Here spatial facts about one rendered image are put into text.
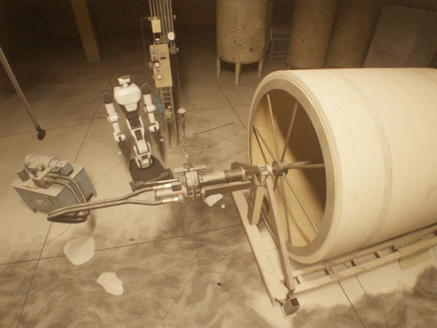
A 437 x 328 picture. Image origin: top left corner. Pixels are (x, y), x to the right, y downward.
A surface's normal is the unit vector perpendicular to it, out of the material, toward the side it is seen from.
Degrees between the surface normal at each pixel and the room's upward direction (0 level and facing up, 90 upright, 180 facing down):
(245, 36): 90
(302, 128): 83
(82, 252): 14
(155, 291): 0
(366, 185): 60
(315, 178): 29
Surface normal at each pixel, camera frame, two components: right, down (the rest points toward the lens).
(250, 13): 0.23, 0.62
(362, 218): 0.22, 0.39
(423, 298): 0.00, -0.77
